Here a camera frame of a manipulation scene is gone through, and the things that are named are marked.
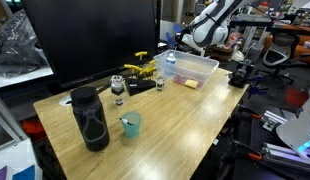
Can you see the black water bottle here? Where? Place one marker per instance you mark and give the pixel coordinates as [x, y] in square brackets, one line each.
[91, 123]

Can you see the grey mesh office chair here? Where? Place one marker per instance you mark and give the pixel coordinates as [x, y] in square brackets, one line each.
[276, 56]

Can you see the small glass jar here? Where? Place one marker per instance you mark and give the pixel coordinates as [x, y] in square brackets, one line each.
[160, 84]

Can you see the orange sponge block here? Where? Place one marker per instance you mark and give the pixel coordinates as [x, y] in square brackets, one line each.
[191, 84]

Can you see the orange sofa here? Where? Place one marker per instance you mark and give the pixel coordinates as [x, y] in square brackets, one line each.
[306, 50]

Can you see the aluminium corner bracket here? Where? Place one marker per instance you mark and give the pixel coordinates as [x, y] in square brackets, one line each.
[273, 120]

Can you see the clear plastic storage box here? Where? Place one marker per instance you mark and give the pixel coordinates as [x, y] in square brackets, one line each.
[195, 68]

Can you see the aluminium extrusion rail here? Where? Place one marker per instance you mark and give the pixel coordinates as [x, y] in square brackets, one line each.
[285, 155]

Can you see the black white marker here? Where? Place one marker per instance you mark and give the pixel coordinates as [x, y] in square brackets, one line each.
[127, 121]

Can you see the white bottle with blue label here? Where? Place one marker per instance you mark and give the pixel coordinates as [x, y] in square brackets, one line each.
[170, 60]

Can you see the large black monitor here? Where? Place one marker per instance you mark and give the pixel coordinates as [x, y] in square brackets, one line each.
[95, 36]

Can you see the black hex key stand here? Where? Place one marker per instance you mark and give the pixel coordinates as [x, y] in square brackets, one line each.
[140, 86]

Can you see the aluminium frame post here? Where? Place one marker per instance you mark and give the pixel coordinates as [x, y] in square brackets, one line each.
[8, 120]

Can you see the teal plastic cup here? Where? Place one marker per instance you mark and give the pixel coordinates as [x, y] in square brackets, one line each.
[132, 128]

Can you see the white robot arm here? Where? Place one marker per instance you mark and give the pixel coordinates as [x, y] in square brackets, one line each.
[211, 26]

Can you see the white machine base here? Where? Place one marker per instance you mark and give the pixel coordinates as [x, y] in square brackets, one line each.
[298, 130]

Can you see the black bench vise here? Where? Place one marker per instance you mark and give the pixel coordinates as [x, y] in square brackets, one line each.
[240, 76]

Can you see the small clear jar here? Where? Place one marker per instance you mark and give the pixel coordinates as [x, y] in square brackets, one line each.
[117, 90]

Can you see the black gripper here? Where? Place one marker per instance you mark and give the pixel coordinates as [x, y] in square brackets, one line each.
[185, 34]

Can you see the clear printed plastic bag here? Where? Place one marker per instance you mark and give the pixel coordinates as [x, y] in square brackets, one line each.
[15, 50]

